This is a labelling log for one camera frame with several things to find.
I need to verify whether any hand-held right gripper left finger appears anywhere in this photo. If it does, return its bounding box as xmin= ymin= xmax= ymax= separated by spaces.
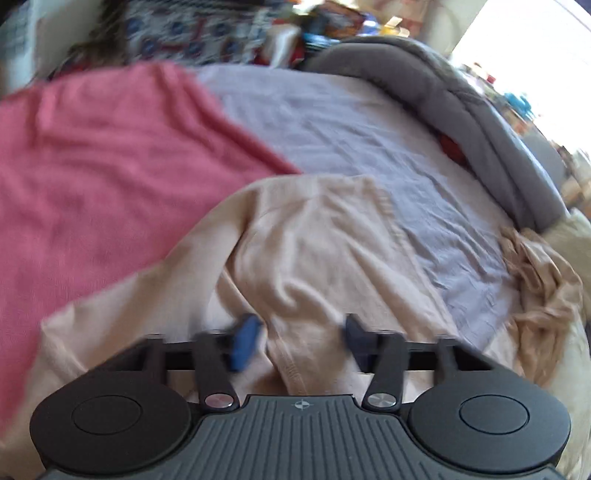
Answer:
xmin=99 ymin=314 xmax=269 ymax=411

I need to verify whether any grey leaf-print quilt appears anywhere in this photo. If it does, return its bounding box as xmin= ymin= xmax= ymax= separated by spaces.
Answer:
xmin=305 ymin=37 xmax=570 ymax=232

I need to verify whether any blue and red patterned cloth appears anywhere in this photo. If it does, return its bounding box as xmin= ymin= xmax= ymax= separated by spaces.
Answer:
xmin=122 ymin=0 xmax=282 ymax=68

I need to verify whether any tan satin garment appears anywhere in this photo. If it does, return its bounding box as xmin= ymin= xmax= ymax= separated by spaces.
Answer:
xmin=500 ymin=225 xmax=585 ymax=388

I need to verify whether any beige long-sleeve shirt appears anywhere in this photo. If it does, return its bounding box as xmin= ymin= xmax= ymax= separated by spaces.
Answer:
xmin=0 ymin=175 xmax=462 ymax=480

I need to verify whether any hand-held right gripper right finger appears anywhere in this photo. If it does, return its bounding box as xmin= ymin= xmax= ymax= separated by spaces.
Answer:
xmin=342 ymin=314 xmax=495 ymax=411

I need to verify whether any bright window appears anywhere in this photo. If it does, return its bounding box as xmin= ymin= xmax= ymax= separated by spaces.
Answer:
xmin=450 ymin=0 xmax=591 ymax=153

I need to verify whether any cream pillow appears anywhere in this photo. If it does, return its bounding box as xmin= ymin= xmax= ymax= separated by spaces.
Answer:
xmin=542 ymin=210 xmax=591 ymax=282

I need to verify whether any lavender bed sheet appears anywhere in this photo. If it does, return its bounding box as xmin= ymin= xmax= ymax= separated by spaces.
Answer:
xmin=198 ymin=65 xmax=518 ymax=352

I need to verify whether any small red cloth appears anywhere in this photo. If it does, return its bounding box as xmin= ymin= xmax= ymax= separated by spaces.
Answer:
xmin=438 ymin=133 xmax=468 ymax=164

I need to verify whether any blue plush toy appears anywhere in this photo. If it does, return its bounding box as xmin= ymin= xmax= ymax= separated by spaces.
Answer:
xmin=504 ymin=91 xmax=533 ymax=118

